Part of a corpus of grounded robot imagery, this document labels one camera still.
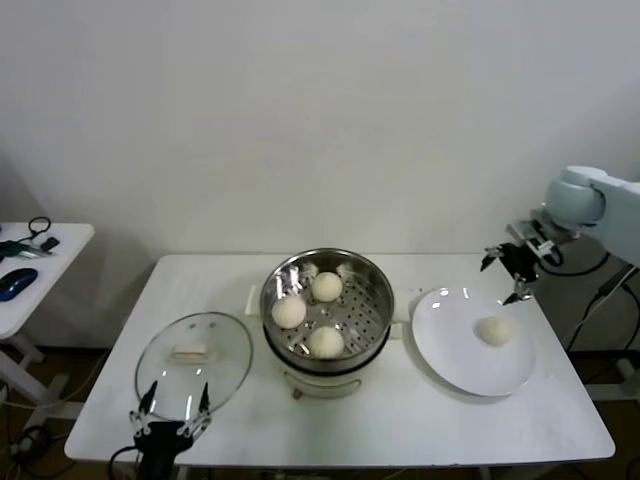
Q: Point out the blue computer mouse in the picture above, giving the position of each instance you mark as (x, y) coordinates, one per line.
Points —
(17, 282)

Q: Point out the small black gadget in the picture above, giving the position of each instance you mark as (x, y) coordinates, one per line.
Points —
(51, 243)

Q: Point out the perforated steel steamer basket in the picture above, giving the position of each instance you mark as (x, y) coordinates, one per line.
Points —
(365, 300)

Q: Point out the white furniture foot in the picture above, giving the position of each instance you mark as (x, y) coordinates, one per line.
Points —
(629, 370)

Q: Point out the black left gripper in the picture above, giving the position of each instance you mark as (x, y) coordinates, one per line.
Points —
(162, 437)

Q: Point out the white side table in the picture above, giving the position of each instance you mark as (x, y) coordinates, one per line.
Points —
(60, 260)

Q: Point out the white steamed baozi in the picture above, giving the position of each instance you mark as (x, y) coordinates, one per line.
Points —
(325, 342)
(327, 286)
(288, 312)
(494, 331)

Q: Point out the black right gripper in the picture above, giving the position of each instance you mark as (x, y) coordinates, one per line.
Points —
(520, 260)

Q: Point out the white round plate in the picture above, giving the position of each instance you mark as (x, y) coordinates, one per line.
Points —
(450, 350)

